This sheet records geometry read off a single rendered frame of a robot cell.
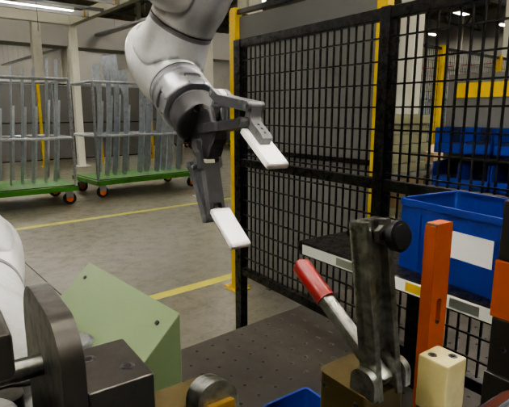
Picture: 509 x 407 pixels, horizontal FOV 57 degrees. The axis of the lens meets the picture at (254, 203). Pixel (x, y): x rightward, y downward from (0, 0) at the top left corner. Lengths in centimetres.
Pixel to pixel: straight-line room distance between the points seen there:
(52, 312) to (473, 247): 65
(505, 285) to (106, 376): 53
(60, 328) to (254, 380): 88
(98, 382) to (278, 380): 82
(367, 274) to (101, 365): 24
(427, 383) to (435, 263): 12
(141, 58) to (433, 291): 52
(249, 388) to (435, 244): 71
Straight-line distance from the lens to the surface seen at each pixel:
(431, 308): 55
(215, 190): 66
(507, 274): 73
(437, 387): 55
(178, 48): 74
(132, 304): 91
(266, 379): 117
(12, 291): 92
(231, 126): 59
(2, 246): 101
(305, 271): 53
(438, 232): 53
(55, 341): 32
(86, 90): 1290
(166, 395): 45
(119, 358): 41
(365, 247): 45
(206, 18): 73
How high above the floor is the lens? 132
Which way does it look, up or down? 11 degrees down
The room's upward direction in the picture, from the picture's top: straight up
